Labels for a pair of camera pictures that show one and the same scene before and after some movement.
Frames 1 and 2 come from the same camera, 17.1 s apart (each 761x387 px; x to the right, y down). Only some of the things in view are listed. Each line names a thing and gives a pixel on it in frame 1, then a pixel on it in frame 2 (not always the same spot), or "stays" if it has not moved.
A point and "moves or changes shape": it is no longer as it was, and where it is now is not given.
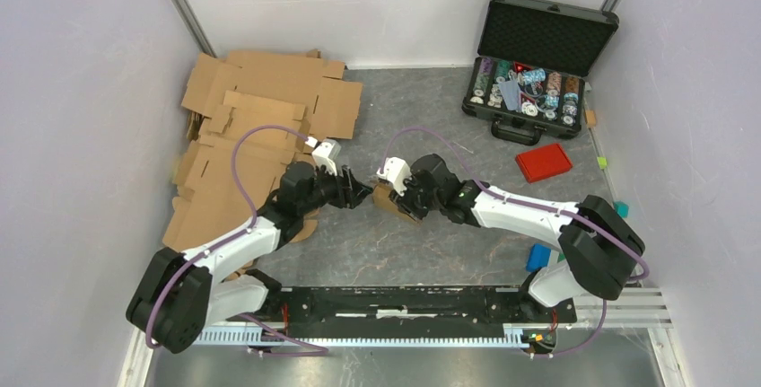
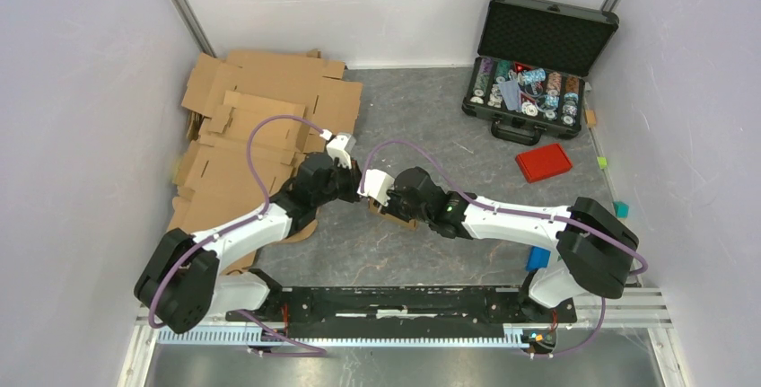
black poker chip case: (529, 76) stays
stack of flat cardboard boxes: (250, 113) stays
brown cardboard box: (380, 195) moves or changes shape
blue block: (538, 257) stays
